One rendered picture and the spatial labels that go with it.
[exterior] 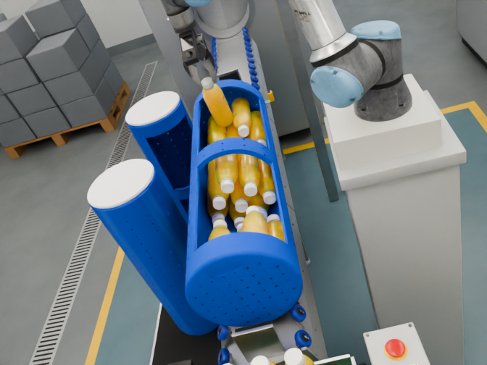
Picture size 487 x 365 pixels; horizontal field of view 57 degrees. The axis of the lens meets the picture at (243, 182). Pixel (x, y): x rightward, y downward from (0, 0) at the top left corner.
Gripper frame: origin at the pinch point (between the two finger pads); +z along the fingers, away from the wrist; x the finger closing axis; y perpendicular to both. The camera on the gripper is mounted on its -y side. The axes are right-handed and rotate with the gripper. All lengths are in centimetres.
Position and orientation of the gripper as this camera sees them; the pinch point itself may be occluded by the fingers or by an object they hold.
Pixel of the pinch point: (207, 82)
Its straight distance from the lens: 154.9
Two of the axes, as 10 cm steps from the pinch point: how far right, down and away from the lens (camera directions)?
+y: -0.6, -6.2, 7.9
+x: -9.5, 2.8, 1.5
